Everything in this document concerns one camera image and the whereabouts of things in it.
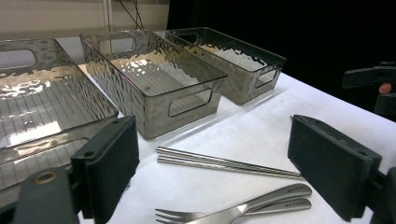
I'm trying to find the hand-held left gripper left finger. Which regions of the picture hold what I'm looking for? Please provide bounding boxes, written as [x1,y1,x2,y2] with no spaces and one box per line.
[70,115,140,224]

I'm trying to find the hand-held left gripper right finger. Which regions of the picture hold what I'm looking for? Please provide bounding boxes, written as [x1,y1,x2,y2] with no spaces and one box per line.
[288,114,383,222]

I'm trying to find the steel table knife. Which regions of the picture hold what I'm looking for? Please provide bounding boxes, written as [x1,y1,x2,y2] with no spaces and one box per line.
[185,182,313,224]

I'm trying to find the steel fork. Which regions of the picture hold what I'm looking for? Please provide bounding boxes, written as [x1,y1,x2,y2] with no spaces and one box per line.
[154,197,313,224]

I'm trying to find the transparent grey plastic bin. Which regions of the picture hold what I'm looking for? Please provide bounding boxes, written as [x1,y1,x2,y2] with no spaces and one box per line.
[164,26,288,106]
[78,29,228,140]
[0,37,120,208]

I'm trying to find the steel chopstick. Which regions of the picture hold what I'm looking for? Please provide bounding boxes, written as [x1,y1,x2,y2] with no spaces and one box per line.
[156,155,305,181]
[156,146,303,176]

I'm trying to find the beige wooden shelf unit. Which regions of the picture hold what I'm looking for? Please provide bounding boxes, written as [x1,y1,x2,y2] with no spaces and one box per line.
[0,0,171,41]

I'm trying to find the bundle of black hanging cables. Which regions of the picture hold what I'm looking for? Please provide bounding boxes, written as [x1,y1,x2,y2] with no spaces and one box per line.
[118,0,146,31]

